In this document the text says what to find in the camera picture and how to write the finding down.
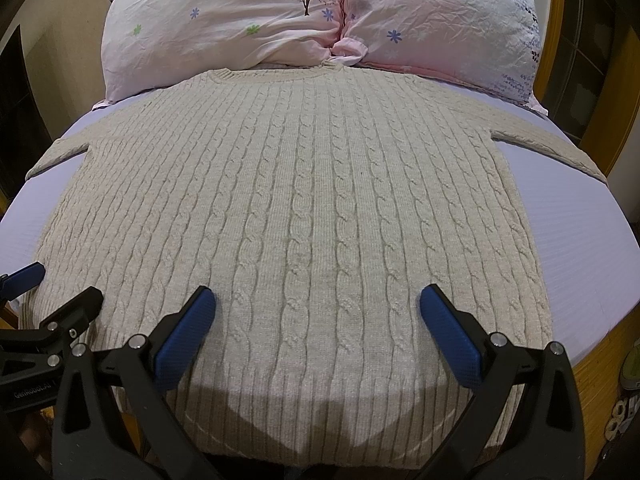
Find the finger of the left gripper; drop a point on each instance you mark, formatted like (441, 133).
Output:
(21, 281)
(68, 322)

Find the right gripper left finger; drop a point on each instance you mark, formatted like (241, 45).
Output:
(112, 420)

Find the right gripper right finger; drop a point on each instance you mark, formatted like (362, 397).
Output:
(524, 420)

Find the beige cable knit sweater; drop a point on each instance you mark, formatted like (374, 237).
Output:
(316, 204)

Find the lavender bed sheet mattress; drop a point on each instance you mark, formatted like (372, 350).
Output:
(588, 254)

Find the left pink floral pillow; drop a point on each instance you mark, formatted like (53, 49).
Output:
(149, 44)

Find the pink floral pillow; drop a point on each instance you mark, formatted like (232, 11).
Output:
(488, 45)
(149, 44)

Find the right pink floral pillow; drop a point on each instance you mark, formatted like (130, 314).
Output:
(488, 45)

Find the wooden bed frame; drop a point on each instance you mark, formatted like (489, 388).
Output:
(588, 78)

